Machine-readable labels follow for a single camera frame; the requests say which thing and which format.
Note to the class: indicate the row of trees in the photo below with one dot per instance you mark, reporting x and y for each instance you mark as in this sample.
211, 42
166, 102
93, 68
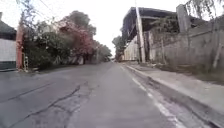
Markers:
103, 51

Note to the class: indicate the grey asphalt road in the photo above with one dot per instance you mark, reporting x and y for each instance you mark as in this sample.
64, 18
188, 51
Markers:
96, 96

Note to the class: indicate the pale utility pole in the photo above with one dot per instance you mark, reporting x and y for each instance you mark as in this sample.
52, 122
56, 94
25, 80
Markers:
140, 31

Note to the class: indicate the building with dark roof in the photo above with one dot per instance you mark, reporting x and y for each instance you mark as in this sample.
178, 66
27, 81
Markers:
140, 30

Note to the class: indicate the red flowering tree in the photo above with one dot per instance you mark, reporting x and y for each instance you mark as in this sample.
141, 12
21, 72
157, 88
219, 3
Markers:
78, 35

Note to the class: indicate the dark green bushes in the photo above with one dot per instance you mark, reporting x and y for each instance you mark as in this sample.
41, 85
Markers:
46, 46

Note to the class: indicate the raised grey pavement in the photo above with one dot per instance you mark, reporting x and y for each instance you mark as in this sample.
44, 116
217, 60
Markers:
196, 88

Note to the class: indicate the grey concrete wall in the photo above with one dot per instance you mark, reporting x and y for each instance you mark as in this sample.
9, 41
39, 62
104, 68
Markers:
193, 46

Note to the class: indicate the white wall with red post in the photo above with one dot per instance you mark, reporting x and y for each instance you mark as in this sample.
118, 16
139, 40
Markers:
9, 46

